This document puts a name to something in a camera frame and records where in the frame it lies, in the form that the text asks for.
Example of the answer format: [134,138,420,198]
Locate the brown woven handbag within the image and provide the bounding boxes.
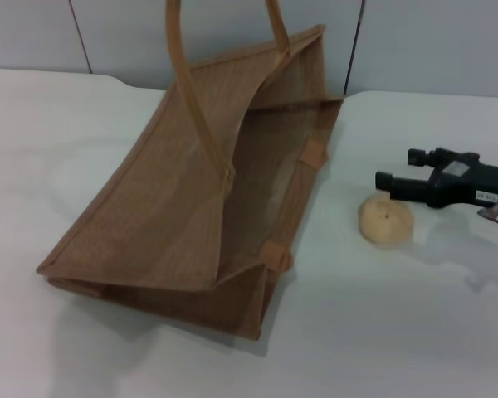
[35,0,348,343]

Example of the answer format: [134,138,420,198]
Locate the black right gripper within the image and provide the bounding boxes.
[374,147,498,211]

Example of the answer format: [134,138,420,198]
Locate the pale yellow round fruit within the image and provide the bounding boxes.
[357,192,416,251]

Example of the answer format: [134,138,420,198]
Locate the right wrist brown cable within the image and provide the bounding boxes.
[476,196,498,234]

